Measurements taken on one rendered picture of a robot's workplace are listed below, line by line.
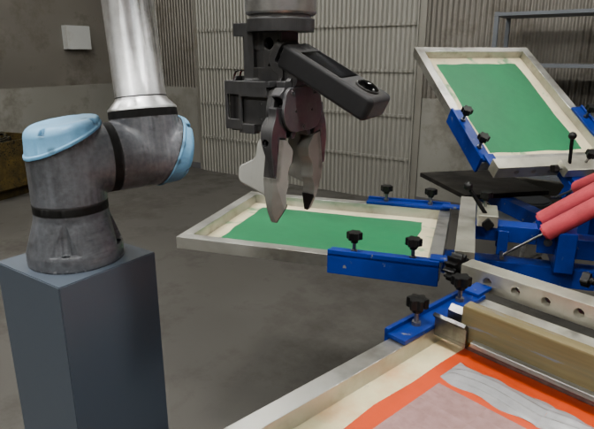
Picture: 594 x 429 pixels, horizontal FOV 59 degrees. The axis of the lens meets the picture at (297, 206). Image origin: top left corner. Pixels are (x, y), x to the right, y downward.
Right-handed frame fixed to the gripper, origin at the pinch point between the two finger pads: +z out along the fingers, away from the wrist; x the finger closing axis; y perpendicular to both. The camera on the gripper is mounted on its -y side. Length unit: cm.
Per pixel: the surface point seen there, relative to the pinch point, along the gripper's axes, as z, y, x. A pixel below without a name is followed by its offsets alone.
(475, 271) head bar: 33, -2, -72
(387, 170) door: 104, 202, -464
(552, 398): 41, -24, -42
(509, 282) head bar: 33, -10, -70
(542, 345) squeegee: 32, -22, -44
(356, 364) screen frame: 37.2, 5.8, -27.4
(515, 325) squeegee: 30, -17, -45
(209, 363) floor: 136, 139, -122
